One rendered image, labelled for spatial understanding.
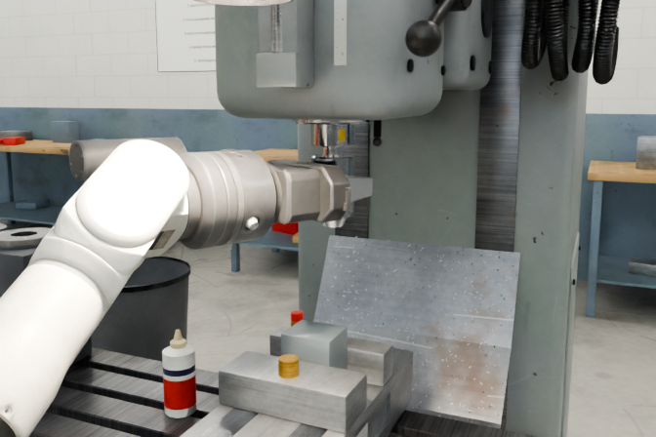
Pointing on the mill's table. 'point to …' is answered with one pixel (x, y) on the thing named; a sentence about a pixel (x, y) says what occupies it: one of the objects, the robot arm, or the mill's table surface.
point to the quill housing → (344, 41)
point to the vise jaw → (294, 391)
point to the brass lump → (288, 366)
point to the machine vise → (382, 368)
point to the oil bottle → (179, 377)
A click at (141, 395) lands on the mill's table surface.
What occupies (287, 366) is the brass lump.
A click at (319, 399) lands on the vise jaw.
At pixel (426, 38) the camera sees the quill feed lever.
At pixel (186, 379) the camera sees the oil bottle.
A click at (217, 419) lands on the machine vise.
